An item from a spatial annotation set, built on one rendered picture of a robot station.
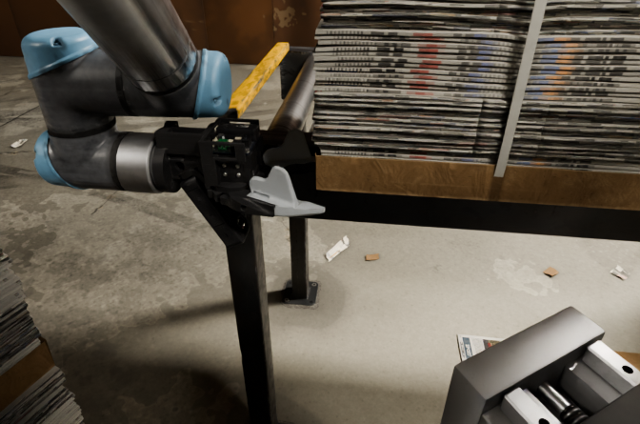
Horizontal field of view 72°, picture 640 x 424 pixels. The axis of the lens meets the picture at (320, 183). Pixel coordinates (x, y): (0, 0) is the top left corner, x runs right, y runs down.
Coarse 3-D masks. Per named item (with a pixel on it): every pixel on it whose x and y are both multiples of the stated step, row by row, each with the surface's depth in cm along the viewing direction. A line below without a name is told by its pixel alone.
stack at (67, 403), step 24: (0, 264) 44; (0, 288) 45; (0, 312) 45; (24, 312) 48; (0, 336) 46; (24, 336) 48; (0, 360) 46; (48, 384) 52; (24, 408) 50; (48, 408) 53; (72, 408) 57
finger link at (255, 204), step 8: (232, 192) 51; (240, 192) 51; (248, 192) 51; (224, 200) 51; (232, 200) 50; (240, 200) 50; (248, 200) 50; (256, 200) 50; (232, 208) 51; (240, 208) 50; (248, 208) 49; (256, 208) 50; (264, 208) 49; (272, 208) 49; (272, 216) 49
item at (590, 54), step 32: (576, 0) 37; (608, 0) 36; (576, 32) 38; (608, 32) 38; (576, 64) 39; (608, 64) 39; (576, 96) 40; (608, 96) 40; (544, 128) 42; (576, 128) 41; (608, 128) 41; (544, 160) 44; (576, 160) 43; (608, 160) 42
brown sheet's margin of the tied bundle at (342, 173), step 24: (336, 168) 47; (360, 168) 46; (384, 168) 46; (408, 168) 46; (432, 168) 45; (456, 168) 45; (384, 192) 47; (408, 192) 47; (432, 192) 47; (456, 192) 46
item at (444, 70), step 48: (336, 0) 39; (384, 0) 38; (432, 0) 39; (480, 0) 37; (336, 48) 41; (384, 48) 40; (432, 48) 40; (480, 48) 39; (336, 96) 42; (384, 96) 42; (432, 96) 41; (480, 96) 41; (336, 144) 45; (384, 144) 45; (432, 144) 44
